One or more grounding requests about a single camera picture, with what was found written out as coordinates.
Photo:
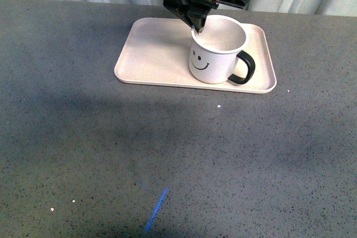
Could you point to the white smiley mug black handle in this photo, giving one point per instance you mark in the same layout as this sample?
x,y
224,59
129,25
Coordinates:
x,y
216,53

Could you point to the beige rectangular tray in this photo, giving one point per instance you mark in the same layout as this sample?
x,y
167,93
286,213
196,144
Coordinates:
x,y
156,52

